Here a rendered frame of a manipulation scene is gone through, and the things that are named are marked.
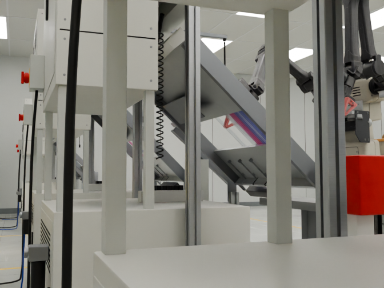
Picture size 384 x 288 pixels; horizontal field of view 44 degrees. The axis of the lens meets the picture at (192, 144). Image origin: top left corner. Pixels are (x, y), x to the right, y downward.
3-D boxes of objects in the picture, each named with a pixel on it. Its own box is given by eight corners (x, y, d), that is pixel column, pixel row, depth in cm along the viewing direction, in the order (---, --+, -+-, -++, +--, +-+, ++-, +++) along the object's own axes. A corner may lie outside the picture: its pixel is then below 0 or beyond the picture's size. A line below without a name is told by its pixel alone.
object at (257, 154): (238, 179, 235) (242, 174, 236) (317, 181, 173) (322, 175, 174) (212, 153, 231) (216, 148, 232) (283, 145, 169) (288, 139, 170)
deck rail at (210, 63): (315, 188, 173) (324, 176, 175) (318, 188, 171) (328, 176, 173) (180, 46, 158) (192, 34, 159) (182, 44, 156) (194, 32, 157)
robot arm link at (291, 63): (270, 31, 244) (255, 42, 249) (271, 48, 235) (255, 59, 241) (320, 77, 266) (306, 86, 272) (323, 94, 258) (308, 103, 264)
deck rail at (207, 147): (234, 184, 236) (242, 175, 238) (236, 184, 234) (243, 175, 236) (132, 83, 221) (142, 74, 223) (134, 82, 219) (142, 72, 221)
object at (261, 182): (236, 184, 234) (245, 174, 236) (315, 188, 173) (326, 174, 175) (234, 183, 234) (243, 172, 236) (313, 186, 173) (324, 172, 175)
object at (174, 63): (183, 131, 226) (190, 123, 228) (246, 115, 165) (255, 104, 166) (134, 82, 219) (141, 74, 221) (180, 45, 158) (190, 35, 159)
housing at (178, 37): (138, 90, 220) (158, 69, 224) (171, 67, 174) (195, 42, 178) (126, 77, 218) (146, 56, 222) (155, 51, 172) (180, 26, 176)
